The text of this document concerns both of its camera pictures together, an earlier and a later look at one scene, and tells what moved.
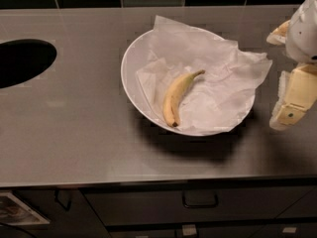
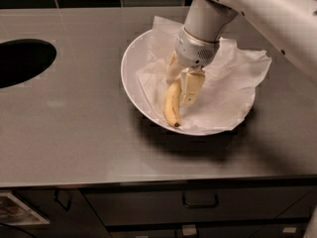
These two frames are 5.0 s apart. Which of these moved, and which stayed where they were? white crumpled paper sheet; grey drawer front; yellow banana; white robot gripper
Moved: white robot gripper
Stayed: grey drawer front; white crumpled paper sheet; yellow banana
